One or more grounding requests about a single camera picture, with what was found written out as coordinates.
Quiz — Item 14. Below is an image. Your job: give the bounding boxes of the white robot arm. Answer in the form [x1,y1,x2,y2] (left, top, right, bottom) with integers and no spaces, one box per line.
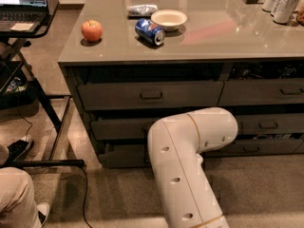
[148,107,238,228]

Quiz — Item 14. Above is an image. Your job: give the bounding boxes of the white bowl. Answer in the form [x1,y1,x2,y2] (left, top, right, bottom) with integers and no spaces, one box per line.
[151,9,187,31]

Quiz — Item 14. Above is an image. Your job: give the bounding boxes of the black laptop stand cart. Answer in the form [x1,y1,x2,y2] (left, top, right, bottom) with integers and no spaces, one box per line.
[1,0,85,169]

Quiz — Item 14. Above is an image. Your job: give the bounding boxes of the black sneaker far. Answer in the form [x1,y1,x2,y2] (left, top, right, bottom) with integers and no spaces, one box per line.
[8,135,32,161]

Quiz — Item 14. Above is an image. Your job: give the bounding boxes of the black sneaker near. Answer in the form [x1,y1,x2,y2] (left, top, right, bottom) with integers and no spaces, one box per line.
[37,202,49,226]

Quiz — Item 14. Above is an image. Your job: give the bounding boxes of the open laptop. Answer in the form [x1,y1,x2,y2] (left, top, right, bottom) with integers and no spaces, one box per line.
[0,0,48,34]

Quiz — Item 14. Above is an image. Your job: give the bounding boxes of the grey drawer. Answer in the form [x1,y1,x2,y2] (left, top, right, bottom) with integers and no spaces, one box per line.
[90,118,158,141]
[99,143,150,168]
[77,81,223,111]
[218,78,304,106]
[205,139,303,158]
[236,113,304,135]

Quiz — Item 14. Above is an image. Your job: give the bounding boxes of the black sneaker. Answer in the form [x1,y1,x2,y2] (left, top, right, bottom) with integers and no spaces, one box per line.
[37,202,49,226]
[8,135,32,161]

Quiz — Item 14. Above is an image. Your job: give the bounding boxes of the black cable on floor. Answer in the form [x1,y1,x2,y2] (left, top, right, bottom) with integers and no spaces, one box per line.
[80,165,94,228]

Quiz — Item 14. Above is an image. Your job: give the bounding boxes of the grey counter cabinet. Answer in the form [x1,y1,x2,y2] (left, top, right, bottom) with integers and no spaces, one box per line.
[59,0,304,159]

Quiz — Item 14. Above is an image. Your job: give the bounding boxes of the person leg beige trousers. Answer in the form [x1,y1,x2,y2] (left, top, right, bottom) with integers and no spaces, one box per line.
[0,146,42,228]

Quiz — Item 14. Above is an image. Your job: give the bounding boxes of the blue pepsi can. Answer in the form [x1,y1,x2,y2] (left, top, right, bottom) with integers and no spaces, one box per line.
[135,18,165,46]

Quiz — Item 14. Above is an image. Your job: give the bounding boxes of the brown item counter edge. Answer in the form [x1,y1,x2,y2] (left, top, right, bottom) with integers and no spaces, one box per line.
[296,4,304,26]

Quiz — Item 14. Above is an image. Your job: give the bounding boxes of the red apple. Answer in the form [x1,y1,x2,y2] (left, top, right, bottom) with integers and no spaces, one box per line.
[81,20,103,42]

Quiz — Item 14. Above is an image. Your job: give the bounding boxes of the white can front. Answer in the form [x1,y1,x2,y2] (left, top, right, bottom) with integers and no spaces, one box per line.
[273,0,299,24]

